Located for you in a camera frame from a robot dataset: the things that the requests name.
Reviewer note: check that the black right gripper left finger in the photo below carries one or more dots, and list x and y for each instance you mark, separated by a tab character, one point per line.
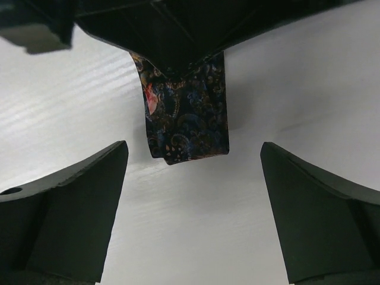
57	229

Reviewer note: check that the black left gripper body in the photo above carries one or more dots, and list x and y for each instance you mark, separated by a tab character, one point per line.
38	26

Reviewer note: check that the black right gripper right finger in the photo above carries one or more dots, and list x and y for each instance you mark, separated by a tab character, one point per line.
328	226

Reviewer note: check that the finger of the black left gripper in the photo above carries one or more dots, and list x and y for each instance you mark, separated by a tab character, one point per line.
144	28
217	25

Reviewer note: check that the dark floral paisley tie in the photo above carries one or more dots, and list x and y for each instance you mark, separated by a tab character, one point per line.
185	118

